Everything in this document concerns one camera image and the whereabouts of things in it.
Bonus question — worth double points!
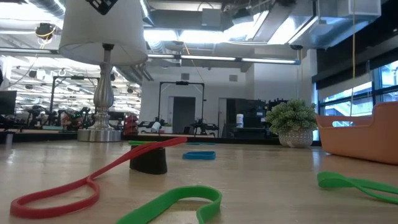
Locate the green rubber band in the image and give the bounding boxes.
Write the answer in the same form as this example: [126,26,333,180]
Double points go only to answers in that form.
[317,170,398,205]
[128,140,158,147]
[116,185,223,224]

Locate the wide black rubber band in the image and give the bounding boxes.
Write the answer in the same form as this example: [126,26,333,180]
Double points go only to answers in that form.
[129,146,169,175]

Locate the blue rubber band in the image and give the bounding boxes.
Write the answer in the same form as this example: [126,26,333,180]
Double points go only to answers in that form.
[182,151,217,161]

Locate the red rubber band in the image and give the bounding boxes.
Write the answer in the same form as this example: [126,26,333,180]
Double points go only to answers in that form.
[9,136,188,220]

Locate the orange plastic bin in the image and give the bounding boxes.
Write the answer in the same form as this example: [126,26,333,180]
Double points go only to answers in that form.
[315,101,398,166]

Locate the white shade silver table lamp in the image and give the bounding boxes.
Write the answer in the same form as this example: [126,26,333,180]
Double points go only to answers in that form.
[58,0,149,143]

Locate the ceiling light strip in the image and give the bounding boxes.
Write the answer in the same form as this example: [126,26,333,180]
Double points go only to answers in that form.
[146,53,302,65]

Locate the red stacked stools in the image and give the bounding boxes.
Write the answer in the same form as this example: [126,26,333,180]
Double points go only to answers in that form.
[123,114,139,136]

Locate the black monitor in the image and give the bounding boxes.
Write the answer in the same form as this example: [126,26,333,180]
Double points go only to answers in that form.
[0,90,18,116]

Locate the grey door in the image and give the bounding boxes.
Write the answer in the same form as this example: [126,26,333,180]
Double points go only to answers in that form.
[172,96,197,135]

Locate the black cabinet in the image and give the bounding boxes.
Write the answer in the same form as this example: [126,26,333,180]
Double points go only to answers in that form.
[226,98,268,138]

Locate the green potted plant white pot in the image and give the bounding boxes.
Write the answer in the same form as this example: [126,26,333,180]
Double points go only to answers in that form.
[265,98,318,149]

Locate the black yellow cable reel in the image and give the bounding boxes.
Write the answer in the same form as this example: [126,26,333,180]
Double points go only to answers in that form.
[34,22,57,41]

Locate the black camera rig frame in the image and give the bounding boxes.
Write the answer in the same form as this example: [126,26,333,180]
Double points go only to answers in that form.
[49,75,98,125]
[157,81,206,138]

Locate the silver air duct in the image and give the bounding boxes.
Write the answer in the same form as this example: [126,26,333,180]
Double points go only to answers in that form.
[267,0,383,50]

